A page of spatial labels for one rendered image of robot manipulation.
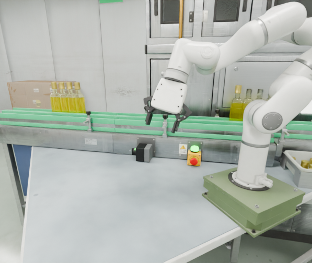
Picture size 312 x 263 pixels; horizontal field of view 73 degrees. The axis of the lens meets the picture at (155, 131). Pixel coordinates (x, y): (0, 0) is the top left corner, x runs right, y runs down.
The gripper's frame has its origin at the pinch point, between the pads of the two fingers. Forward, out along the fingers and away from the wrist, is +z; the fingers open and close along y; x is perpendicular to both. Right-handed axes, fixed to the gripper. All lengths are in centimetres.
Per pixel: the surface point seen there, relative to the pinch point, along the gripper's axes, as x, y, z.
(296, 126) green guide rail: 61, 57, -20
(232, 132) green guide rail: 51, 26, -7
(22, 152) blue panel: 49, -101, 48
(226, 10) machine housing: 59, 2, -74
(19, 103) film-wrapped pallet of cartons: 275, -367, 53
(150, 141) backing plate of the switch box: 48, -15, 12
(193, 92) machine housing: 72, -3, -26
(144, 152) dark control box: 41.8, -14.6, 17.9
